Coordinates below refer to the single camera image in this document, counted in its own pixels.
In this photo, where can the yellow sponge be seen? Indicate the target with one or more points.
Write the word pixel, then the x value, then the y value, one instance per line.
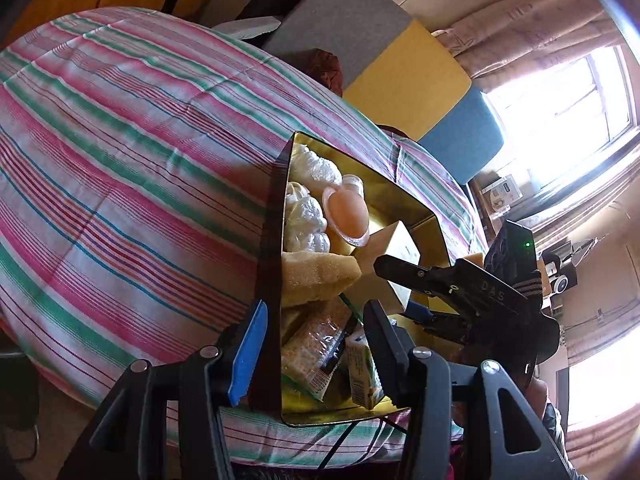
pixel 320 271
pixel 472 259

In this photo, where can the person's right forearm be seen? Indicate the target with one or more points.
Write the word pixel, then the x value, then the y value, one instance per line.
pixel 552 430

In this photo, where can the dark brown cushion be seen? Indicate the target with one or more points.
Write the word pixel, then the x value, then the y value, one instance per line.
pixel 326 67

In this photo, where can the window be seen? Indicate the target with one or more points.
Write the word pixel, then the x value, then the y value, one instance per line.
pixel 562 97
pixel 600 385

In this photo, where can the small green white box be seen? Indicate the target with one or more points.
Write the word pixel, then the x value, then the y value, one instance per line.
pixel 362 370

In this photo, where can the grey yellow blue sofa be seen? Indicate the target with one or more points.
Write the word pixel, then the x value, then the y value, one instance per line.
pixel 400 70

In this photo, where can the white plastic bag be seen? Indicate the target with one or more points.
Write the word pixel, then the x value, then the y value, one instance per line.
pixel 302 221
pixel 315 166

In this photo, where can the white carton box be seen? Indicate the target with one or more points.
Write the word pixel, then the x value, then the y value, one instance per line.
pixel 501 193

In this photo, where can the striped blanket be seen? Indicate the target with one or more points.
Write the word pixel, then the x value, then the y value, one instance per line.
pixel 125 160

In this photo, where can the snack bar packet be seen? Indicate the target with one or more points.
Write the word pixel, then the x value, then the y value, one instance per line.
pixel 317 347

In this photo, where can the cream cardboard box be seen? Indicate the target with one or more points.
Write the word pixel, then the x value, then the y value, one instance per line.
pixel 385 251

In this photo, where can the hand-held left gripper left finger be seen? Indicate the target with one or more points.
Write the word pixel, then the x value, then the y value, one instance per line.
pixel 247 355

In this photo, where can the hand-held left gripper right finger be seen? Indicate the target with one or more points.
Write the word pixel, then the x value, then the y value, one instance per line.
pixel 387 355

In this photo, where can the peach jelly cup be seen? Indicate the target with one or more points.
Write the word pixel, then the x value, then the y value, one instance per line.
pixel 346 208

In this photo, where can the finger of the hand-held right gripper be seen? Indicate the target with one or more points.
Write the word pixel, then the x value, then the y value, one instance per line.
pixel 410 274
pixel 419 311

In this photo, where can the pink patterned curtain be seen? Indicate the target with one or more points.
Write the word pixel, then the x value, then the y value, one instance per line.
pixel 515 25
pixel 605 442

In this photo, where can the dark gift box gold interior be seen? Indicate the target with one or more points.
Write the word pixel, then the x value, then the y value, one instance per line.
pixel 400 195

